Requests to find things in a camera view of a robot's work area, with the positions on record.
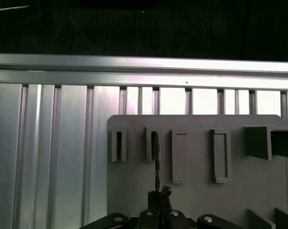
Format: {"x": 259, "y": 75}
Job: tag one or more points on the blue RAM stick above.
{"x": 157, "y": 162}

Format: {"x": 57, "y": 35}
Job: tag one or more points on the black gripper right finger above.
{"x": 169, "y": 219}

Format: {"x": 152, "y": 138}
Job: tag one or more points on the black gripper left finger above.
{"x": 151, "y": 219}

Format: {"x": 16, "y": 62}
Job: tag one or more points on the grey parts rack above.
{"x": 196, "y": 202}

